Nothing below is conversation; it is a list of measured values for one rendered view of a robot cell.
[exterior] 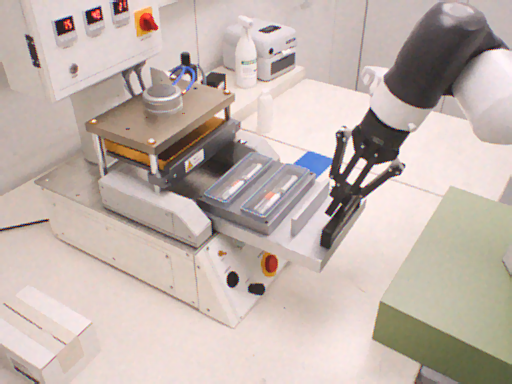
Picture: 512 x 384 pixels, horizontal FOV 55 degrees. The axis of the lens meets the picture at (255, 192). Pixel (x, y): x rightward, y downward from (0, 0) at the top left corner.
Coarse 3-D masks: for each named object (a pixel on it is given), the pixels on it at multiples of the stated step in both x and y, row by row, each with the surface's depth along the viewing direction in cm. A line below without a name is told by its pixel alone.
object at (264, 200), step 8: (280, 168) 104; (288, 168) 104; (296, 168) 104; (304, 168) 104; (272, 176) 101; (280, 176) 101; (288, 176) 102; (296, 176) 102; (264, 184) 99; (272, 184) 99; (280, 184) 99; (288, 184) 99; (256, 192) 97; (264, 192) 97; (272, 192) 97; (280, 192) 97; (248, 200) 95; (256, 200) 95; (264, 200) 95; (272, 200) 95; (248, 208) 93; (256, 208) 93; (264, 208) 93; (272, 208) 93
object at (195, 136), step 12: (216, 120) 110; (192, 132) 105; (204, 132) 105; (108, 144) 103; (120, 144) 101; (180, 144) 101; (192, 144) 102; (120, 156) 103; (132, 156) 101; (144, 156) 99; (168, 156) 97; (144, 168) 101
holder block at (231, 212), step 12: (276, 168) 106; (264, 180) 102; (312, 180) 103; (252, 192) 99; (288, 192) 99; (300, 192) 99; (204, 204) 97; (216, 204) 95; (228, 204) 95; (240, 204) 95; (288, 204) 96; (228, 216) 95; (240, 216) 93; (252, 216) 93; (276, 216) 93; (252, 228) 93; (264, 228) 91
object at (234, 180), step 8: (248, 160) 106; (256, 160) 106; (264, 160) 106; (240, 168) 104; (248, 168) 104; (256, 168) 104; (224, 176) 101; (232, 176) 102; (240, 176) 102; (248, 176) 101; (216, 184) 99; (224, 184) 99; (232, 184) 99; (240, 184) 99; (208, 192) 97; (216, 192) 97; (224, 192) 97; (232, 192) 97; (224, 200) 95
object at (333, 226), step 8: (352, 200) 94; (360, 200) 97; (344, 208) 92; (352, 208) 94; (336, 216) 90; (344, 216) 91; (328, 224) 88; (336, 224) 88; (328, 232) 87; (336, 232) 89; (320, 240) 89; (328, 240) 88; (328, 248) 89
